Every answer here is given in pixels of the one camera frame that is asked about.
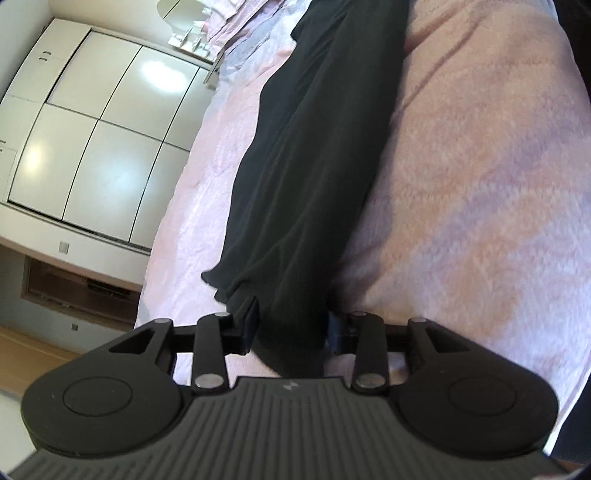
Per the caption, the pink bedding pile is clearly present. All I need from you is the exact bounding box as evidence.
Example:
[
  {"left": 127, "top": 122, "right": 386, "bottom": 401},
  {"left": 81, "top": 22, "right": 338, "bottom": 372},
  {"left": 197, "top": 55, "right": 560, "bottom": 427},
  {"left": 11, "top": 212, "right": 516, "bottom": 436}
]
[{"left": 203, "top": 0, "right": 296, "bottom": 47}]

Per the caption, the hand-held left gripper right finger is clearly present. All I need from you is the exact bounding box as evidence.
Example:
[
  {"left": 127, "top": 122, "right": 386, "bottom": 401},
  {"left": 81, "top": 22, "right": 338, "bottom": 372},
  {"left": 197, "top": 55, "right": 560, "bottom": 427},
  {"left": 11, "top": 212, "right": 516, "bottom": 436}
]
[{"left": 325, "top": 310, "right": 476, "bottom": 395}]

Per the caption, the dark grey garment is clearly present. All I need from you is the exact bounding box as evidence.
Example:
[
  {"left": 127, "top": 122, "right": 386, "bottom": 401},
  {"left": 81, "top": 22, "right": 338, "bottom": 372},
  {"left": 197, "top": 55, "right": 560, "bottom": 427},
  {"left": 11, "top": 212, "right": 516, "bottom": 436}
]
[{"left": 201, "top": 0, "right": 411, "bottom": 378}]

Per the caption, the wooden wall shelf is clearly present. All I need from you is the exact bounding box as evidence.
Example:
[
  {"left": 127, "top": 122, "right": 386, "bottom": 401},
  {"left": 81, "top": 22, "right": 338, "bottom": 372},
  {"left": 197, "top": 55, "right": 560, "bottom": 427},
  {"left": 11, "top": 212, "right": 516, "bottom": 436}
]
[{"left": 21, "top": 256, "right": 144, "bottom": 324}]

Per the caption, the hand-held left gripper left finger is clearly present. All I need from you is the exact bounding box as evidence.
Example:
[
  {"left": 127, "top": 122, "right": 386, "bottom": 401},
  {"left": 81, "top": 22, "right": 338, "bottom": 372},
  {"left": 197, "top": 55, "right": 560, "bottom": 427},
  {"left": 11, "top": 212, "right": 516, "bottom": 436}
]
[{"left": 108, "top": 295, "right": 262, "bottom": 395}]

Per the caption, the white bedside furniture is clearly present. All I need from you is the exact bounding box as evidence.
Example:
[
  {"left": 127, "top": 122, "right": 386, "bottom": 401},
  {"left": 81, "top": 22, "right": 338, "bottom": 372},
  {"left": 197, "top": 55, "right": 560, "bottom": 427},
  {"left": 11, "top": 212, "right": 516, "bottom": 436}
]
[{"left": 157, "top": 0, "right": 219, "bottom": 63}]

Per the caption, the white wardrobe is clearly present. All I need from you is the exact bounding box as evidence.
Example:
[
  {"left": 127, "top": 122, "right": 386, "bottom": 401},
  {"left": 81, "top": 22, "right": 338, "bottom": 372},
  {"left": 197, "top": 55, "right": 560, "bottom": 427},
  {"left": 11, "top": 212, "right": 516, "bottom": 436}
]
[{"left": 0, "top": 17, "right": 218, "bottom": 256}]

